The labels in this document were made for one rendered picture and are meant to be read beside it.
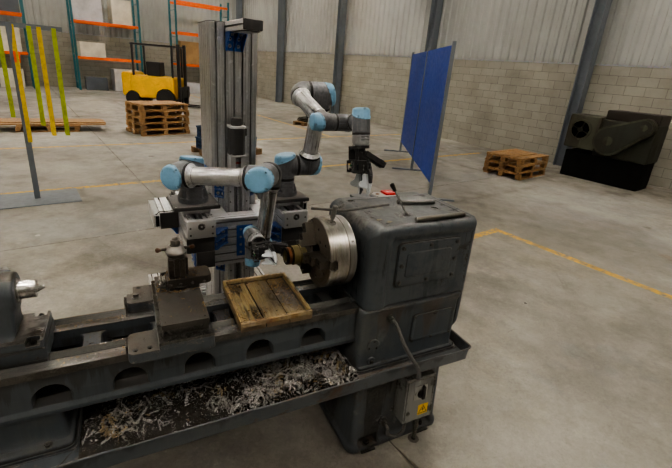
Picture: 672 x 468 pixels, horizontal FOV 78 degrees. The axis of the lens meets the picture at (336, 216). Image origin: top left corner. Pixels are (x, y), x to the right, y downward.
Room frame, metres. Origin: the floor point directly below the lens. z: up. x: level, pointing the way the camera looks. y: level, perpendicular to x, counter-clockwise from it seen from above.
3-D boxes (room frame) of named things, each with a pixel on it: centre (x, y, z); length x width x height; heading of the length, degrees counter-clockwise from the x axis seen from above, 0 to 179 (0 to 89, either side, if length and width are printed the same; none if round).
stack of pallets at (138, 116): (10.26, 4.57, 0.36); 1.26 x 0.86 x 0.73; 140
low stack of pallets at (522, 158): (8.98, -3.82, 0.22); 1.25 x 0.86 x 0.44; 131
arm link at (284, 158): (2.26, 0.30, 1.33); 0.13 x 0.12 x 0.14; 115
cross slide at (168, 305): (1.42, 0.60, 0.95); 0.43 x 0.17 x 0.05; 28
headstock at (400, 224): (1.90, -0.32, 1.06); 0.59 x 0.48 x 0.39; 118
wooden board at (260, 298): (1.57, 0.28, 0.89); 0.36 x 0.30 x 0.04; 28
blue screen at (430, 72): (8.40, -1.47, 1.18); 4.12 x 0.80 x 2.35; 0
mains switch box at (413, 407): (1.66, -0.44, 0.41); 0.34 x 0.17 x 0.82; 118
